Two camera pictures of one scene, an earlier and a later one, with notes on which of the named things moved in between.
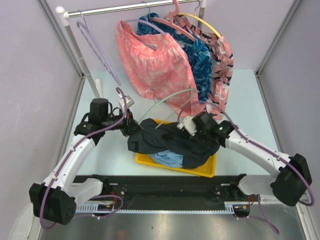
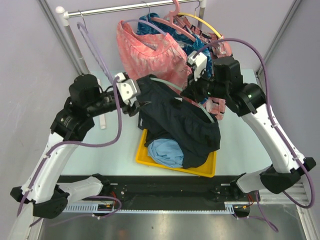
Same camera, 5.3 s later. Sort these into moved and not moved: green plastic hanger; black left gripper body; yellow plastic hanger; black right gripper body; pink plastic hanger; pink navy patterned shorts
Moved: black right gripper body; black left gripper body; green plastic hanger
Not moved: pink plastic hanger; yellow plastic hanger; pink navy patterned shorts
